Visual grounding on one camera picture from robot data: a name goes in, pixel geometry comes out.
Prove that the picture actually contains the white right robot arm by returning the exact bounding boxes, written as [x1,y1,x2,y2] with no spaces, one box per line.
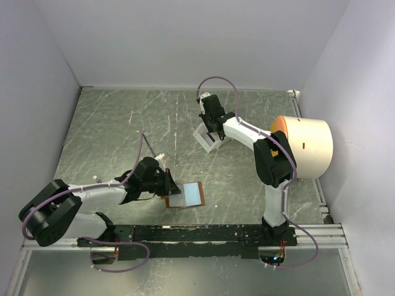
[193,92,296,245]

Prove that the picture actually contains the aluminium extrusion rail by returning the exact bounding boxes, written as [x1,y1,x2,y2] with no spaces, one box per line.
[295,224,349,249]

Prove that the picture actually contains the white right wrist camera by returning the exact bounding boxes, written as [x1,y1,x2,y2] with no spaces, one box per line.
[197,92,211,115]

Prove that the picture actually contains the brown leather card holder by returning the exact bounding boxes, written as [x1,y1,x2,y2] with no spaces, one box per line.
[163,181,206,209]

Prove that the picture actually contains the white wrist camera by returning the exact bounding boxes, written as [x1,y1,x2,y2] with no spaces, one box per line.
[155,152,171,163]
[197,92,211,115]

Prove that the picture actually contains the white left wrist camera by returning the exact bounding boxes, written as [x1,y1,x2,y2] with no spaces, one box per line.
[155,152,171,163]

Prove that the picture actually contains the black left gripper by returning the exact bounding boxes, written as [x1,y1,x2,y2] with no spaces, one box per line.
[141,167,181,195]

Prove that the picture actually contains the white plastic card bin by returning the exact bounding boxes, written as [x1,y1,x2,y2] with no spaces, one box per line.
[193,123,231,154]

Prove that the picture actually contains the white cylinder with orange lid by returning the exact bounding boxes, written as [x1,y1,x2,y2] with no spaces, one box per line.
[270,115,333,179]

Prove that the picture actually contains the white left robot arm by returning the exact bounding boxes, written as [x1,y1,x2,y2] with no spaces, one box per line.
[19,157,181,247]

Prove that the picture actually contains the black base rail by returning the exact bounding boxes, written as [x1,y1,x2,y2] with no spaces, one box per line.
[77,224,297,261]

